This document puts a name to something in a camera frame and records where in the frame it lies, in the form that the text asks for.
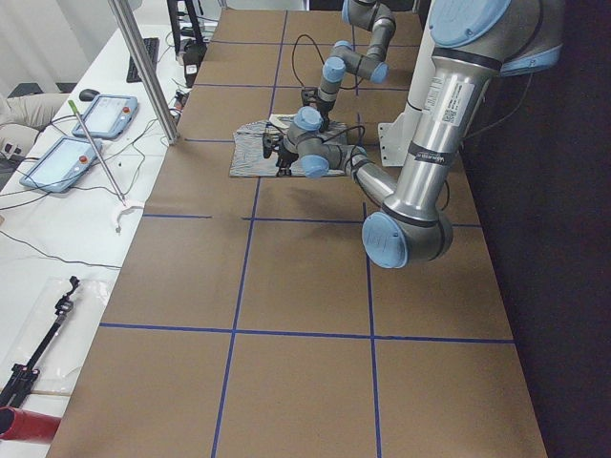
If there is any striped polo shirt white collar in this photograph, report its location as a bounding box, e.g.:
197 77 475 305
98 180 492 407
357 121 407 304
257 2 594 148
230 107 370 178

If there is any red cylinder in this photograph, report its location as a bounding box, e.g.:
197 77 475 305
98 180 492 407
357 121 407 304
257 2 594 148
1 406 61 444

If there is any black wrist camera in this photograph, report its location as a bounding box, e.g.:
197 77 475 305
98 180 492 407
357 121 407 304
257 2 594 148
262 133 284 158
301 88 319 108

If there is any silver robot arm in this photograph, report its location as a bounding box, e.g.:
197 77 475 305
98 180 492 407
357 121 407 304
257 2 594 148
263 1 565 268
315 0 396 132

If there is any metal rod with white hook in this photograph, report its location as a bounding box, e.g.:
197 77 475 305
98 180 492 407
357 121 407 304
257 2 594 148
68 99 144 234

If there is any lower blue teach pendant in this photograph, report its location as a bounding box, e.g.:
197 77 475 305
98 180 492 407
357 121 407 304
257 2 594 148
19 135 96 193

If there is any blue teach pendant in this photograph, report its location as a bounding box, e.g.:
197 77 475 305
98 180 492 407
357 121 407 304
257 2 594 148
81 94 138 140
19 135 96 193

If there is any black keyboard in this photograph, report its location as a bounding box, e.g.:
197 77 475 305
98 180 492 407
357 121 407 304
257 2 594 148
126 37 160 83

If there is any upper blue teach pendant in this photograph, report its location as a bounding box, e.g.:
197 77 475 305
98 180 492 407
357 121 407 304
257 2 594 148
81 94 138 140

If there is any aluminium frame post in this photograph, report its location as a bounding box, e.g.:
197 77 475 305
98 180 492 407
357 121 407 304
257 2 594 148
108 0 179 145

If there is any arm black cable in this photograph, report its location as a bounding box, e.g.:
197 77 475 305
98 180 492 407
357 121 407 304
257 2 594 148
319 123 369 182
291 33 327 92

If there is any black box with white label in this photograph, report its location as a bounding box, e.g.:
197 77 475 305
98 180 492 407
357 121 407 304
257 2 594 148
179 40 207 88

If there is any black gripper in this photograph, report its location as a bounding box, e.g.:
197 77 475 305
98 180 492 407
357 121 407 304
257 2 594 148
316 100 335 125
276 148 299 177

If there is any black computer mouse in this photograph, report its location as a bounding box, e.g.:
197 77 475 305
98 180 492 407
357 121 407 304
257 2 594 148
78 89 99 102

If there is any black tripod stick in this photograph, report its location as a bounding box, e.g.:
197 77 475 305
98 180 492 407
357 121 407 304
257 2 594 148
0 275 81 409

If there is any white camera mast with base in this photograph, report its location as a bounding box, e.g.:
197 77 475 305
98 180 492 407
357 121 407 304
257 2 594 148
378 1 435 167

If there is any person in beige shirt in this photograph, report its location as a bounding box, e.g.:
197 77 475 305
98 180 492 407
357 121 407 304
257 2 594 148
1 94 68 130

